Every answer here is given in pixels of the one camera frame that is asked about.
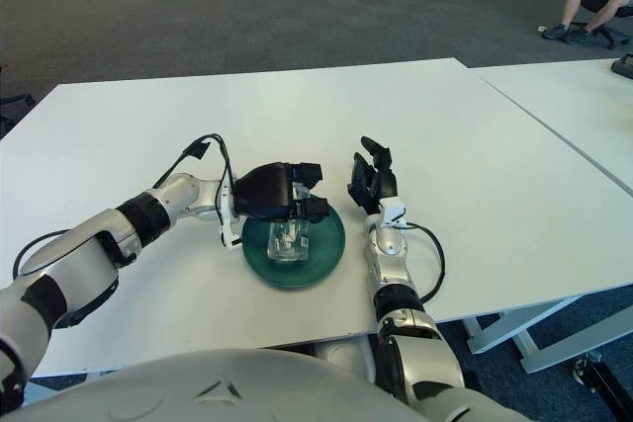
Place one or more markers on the black stand with caster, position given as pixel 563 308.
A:
pixel 603 378

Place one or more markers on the grey robot torso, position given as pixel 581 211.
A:
pixel 198 392

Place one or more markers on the black office chair with armrest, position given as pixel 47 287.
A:
pixel 15 101

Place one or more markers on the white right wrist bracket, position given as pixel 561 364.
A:
pixel 394 210

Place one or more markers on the black office chair under person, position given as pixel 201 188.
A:
pixel 596 3

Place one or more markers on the white table frame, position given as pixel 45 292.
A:
pixel 494 333

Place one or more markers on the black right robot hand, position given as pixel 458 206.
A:
pixel 381 182

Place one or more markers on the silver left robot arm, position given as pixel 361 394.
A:
pixel 99 249

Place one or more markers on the black device on table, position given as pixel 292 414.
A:
pixel 624 66

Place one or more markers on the clear plastic water bottle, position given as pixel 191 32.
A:
pixel 289 244

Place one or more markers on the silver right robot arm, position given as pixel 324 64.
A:
pixel 393 269

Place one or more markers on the green round plate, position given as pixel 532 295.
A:
pixel 326 254

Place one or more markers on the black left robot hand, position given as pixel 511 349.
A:
pixel 262 192

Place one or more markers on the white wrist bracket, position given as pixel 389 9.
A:
pixel 394 210
pixel 228 231

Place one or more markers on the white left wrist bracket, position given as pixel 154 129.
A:
pixel 228 231

